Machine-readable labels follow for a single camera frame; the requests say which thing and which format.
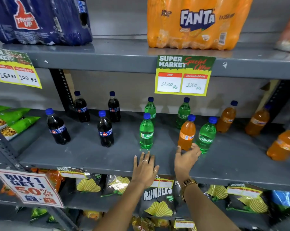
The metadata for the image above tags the person's right hand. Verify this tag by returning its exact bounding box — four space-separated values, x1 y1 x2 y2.
174 143 201 182

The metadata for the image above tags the person's left hand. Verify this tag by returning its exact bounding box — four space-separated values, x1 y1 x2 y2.
131 151 160 189

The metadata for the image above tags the person's left forearm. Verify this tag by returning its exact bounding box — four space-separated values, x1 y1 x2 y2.
93 181 148 231

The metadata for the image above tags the person's right forearm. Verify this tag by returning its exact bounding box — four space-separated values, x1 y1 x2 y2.
183 183 240 231

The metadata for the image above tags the small yellow price tag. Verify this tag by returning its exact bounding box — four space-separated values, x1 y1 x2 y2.
174 219 196 229
151 175 174 189
226 184 264 198
56 167 88 179

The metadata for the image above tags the orange soda bottle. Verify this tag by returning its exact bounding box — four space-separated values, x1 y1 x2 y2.
266 124 290 161
216 100 238 133
245 104 272 136
178 114 196 151

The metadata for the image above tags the green soda bottle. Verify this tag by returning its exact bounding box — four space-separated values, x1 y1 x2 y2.
176 97 191 129
145 97 156 125
139 113 154 150
196 116 218 154

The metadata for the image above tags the row of black chip packets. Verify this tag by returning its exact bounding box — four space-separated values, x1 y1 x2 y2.
58 169 272 218

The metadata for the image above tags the gold wristwatch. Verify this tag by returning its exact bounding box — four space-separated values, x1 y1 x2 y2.
180 178 198 200

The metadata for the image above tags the cola bottle with blue cap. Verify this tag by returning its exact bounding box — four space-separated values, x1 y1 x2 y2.
108 91 121 123
74 91 90 123
45 108 71 145
98 111 115 147

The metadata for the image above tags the grey metal shelf rack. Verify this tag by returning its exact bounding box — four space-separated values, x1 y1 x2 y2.
0 0 290 231

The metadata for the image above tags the gold snack packet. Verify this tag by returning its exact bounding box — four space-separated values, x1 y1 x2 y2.
132 216 171 231

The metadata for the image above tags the yellow snack packet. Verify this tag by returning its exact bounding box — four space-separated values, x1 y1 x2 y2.
83 210 102 221

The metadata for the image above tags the yellow green price sign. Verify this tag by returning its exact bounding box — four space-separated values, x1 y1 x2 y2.
155 55 216 97
0 48 43 89

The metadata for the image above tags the orange snack packet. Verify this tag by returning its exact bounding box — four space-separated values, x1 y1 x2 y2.
31 168 65 191
0 185 16 197

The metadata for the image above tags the green packet with yellow print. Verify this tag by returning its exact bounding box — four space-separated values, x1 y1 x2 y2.
30 207 58 223

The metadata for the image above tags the white red offer sign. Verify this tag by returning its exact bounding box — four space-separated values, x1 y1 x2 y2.
0 168 64 209

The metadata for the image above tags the blue snack packet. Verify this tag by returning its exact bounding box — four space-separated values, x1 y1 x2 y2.
271 190 290 208

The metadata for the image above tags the orange wrapped soda multipack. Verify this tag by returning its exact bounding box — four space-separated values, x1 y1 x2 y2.
147 0 254 50

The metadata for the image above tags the blue wrapped cola multipack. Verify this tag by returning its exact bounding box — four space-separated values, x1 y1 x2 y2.
0 0 93 46

